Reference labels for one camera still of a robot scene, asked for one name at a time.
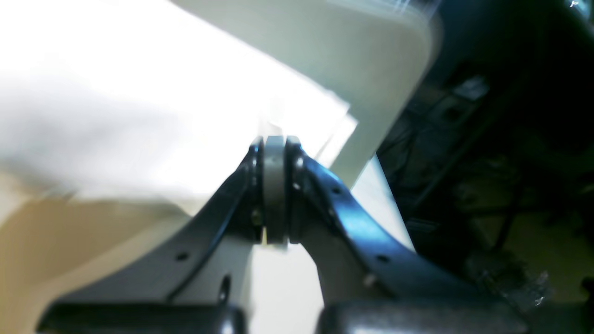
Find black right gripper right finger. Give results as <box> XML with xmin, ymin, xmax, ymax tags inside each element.
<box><xmin>284</xmin><ymin>136</ymin><xmax>529</xmax><ymax>334</ymax></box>

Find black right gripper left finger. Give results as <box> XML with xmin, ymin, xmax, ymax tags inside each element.
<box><xmin>37</xmin><ymin>137</ymin><xmax>265</xmax><ymax>334</ymax></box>

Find white printed t-shirt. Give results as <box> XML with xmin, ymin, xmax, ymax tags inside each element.
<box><xmin>1</xmin><ymin>0</ymin><xmax>358</xmax><ymax>199</ymax></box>

